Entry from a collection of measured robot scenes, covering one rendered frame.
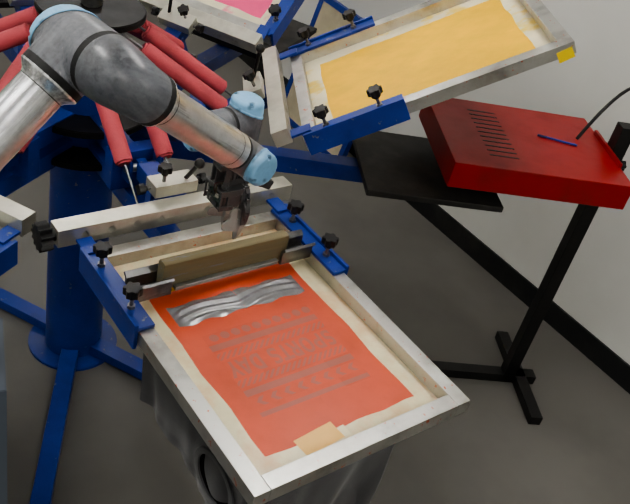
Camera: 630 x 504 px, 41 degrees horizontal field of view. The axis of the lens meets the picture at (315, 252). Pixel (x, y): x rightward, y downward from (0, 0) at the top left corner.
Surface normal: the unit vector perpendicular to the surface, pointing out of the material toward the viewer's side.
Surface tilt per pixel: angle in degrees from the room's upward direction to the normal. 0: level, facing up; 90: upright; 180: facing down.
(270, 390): 0
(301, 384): 0
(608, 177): 0
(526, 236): 90
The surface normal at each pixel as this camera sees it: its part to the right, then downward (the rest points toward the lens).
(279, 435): 0.21, -0.79
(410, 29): -0.34, -0.72
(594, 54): -0.80, 0.21
